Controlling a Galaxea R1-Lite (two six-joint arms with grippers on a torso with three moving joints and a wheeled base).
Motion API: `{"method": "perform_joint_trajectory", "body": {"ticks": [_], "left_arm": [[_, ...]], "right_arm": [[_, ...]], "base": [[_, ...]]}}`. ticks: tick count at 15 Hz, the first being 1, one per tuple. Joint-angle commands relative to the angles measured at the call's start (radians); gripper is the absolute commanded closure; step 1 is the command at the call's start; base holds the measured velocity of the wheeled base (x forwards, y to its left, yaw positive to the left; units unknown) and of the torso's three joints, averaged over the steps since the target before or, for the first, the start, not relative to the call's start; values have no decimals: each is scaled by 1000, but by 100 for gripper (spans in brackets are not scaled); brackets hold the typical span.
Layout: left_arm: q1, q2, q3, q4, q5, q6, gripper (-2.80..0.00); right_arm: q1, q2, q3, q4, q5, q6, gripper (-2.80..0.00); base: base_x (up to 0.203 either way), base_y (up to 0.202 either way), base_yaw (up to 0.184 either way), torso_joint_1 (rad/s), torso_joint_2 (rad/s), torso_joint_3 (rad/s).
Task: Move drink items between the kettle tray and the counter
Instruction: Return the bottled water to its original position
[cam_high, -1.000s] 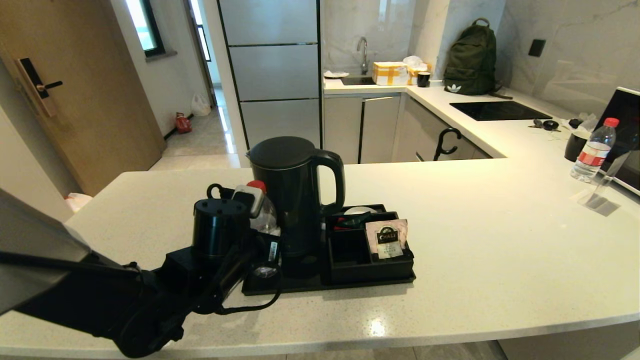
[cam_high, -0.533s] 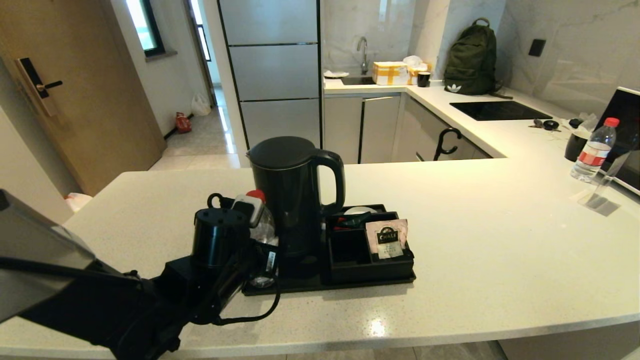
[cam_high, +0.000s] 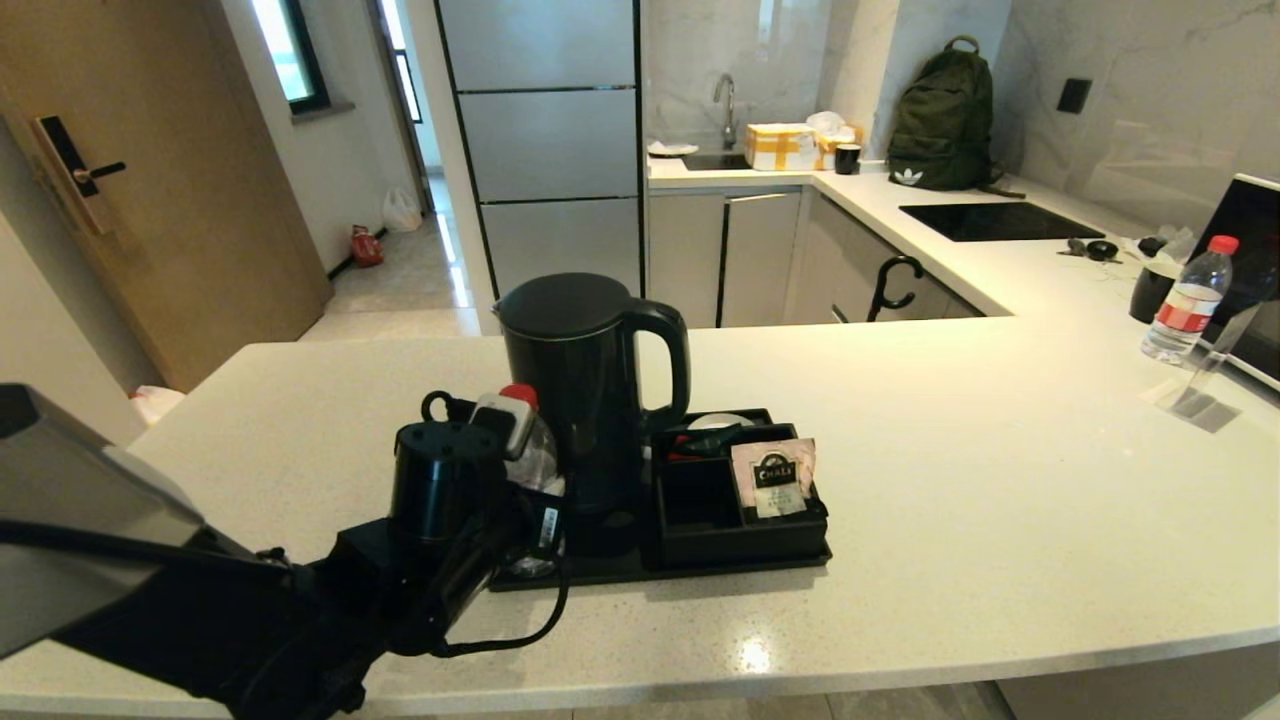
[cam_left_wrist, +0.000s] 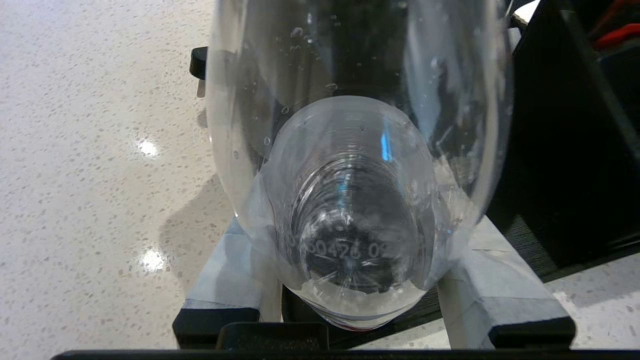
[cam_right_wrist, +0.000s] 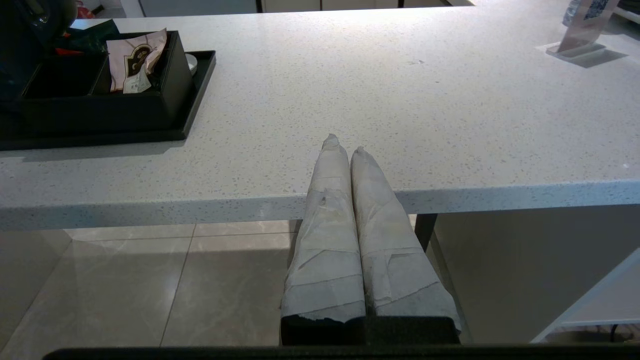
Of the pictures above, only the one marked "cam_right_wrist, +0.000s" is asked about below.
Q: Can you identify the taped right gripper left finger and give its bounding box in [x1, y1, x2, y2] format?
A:
[280, 133, 367, 322]

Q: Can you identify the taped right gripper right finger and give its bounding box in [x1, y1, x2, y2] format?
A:
[350, 146, 460, 318]

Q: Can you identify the pink tea bag packet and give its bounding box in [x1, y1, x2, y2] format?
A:
[106, 28, 168, 95]

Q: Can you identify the black electric kettle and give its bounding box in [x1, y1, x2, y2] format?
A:
[0, 0, 77, 103]

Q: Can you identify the black rectangular serving tray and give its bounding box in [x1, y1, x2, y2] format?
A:
[0, 50, 217, 151]

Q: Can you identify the black compartment organizer box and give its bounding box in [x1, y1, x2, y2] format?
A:
[17, 31, 195, 134]

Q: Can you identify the clear acrylic sign holder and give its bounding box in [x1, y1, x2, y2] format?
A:
[545, 0, 621, 62]

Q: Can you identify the dark green red sachet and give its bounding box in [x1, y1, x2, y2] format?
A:
[54, 19, 121, 55]

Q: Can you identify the red bag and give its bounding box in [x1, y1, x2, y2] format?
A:
[75, 0, 104, 18]

